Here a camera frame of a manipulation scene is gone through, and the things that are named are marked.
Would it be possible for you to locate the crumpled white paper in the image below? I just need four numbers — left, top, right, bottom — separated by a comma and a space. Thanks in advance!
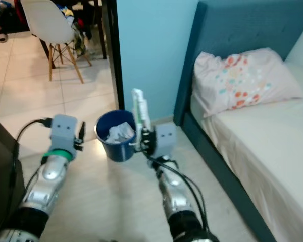
105, 122, 135, 145

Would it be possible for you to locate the white chair with wooden legs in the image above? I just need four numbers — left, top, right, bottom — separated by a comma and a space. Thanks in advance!
20, 0, 90, 84

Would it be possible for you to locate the dark dining table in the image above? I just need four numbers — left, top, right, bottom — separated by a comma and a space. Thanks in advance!
68, 0, 105, 61

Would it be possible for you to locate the blue plastic bucket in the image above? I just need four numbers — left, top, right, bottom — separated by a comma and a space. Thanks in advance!
94, 109, 140, 163

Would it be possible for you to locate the black door frame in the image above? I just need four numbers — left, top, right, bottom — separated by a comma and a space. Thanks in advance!
102, 0, 126, 110

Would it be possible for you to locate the pink patterned pillow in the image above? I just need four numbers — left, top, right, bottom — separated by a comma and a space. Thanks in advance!
192, 48, 303, 119

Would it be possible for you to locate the green and white tube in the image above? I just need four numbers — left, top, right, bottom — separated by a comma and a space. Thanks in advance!
131, 88, 153, 147

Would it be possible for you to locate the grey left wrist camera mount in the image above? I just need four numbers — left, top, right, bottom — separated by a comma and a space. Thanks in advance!
50, 114, 79, 160

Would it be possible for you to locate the multicoloured fabric bundle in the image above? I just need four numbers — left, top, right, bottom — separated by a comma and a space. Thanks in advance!
63, 4, 90, 57

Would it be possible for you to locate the black cabinet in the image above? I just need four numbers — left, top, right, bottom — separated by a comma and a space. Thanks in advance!
0, 112, 24, 242

